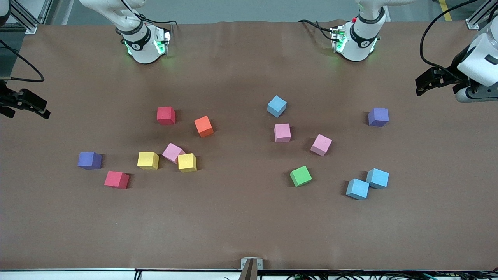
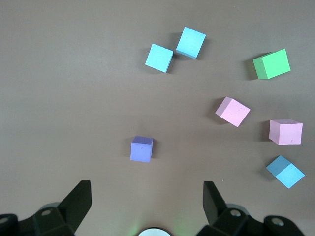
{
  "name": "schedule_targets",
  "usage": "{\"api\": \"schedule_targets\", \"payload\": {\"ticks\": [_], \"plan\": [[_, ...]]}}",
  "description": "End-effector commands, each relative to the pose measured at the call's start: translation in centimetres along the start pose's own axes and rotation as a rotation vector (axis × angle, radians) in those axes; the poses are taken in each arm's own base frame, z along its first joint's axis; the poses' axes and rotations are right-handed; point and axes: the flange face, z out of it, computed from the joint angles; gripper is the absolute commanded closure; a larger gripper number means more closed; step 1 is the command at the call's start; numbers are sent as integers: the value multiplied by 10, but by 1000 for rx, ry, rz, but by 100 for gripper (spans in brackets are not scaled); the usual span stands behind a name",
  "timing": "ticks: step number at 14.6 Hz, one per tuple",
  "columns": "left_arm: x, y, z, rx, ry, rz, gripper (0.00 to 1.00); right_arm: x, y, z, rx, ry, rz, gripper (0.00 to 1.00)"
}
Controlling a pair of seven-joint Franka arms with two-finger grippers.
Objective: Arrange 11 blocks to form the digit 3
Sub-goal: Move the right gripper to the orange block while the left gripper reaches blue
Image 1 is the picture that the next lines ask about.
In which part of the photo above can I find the blue foam cube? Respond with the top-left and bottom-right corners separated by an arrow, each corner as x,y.
267,95 -> 288,118
366,168 -> 389,189
346,178 -> 370,200

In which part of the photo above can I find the green foam cube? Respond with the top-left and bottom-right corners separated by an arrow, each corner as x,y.
289,165 -> 313,188

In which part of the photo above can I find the grey base connector plate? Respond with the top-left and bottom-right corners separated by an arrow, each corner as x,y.
330,26 -> 347,53
155,28 -> 172,55

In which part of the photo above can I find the pink foam cube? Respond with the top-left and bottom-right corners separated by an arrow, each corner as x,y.
162,143 -> 186,164
274,123 -> 291,143
310,134 -> 333,157

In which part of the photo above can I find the orange foam cube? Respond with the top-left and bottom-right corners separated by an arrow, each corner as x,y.
194,115 -> 214,138

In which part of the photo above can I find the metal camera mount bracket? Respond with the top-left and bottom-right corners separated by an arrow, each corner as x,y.
239,257 -> 263,280

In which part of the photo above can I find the aluminium frame profile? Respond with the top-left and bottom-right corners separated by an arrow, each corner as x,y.
466,0 -> 498,30
7,0 -> 53,35

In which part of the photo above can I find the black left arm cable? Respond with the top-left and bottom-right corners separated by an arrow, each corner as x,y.
419,0 -> 483,78

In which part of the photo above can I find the red foam cube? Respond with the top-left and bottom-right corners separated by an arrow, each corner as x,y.
104,171 -> 130,190
157,106 -> 176,126

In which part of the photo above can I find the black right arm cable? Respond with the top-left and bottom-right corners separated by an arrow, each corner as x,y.
0,38 -> 46,83

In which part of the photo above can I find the brown table mat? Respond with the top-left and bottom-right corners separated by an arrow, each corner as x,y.
0,19 -> 498,271

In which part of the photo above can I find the purple foam cube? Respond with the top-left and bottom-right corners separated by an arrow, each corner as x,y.
368,108 -> 389,127
77,151 -> 103,170

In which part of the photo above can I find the black base cable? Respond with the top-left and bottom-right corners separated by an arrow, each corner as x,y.
298,19 -> 335,41
134,14 -> 178,28

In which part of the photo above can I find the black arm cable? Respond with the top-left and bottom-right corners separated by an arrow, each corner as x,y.
419,0 -> 483,78
0,38 -> 46,83

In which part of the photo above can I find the yellow foam cube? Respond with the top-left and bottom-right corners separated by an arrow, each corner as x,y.
178,153 -> 197,173
137,152 -> 160,170

